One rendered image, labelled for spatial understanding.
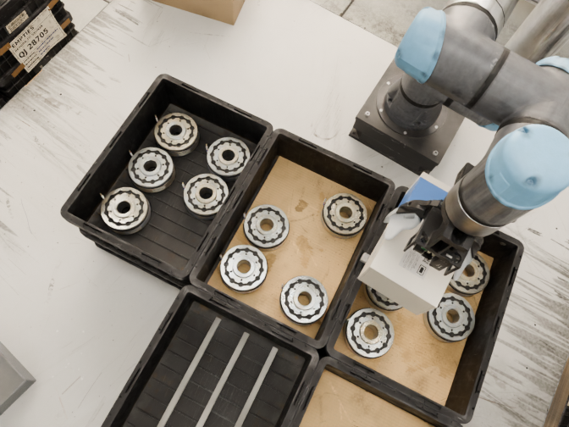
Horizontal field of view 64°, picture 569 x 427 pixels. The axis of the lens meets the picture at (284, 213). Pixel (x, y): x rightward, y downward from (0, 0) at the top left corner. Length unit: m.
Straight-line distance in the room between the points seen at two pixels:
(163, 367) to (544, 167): 0.79
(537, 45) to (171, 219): 0.82
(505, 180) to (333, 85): 0.98
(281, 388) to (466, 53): 0.72
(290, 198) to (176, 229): 0.27
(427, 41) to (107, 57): 1.10
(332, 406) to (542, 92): 0.71
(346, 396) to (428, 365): 0.19
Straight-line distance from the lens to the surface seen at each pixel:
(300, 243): 1.05
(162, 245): 1.06
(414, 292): 0.76
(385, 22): 2.60
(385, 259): 0.75
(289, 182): 1.10
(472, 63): 0.56
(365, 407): 1.03
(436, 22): 0.57
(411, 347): 1.07
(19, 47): 1.99
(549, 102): 0.57
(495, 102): 0.57
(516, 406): 1.30
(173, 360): 1.02
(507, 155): 0.49
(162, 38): 1.51
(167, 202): 1.10
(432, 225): 0.67
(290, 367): 1.01
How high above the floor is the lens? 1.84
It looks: 70 degrees down
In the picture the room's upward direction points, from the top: 12 degrees clockwise
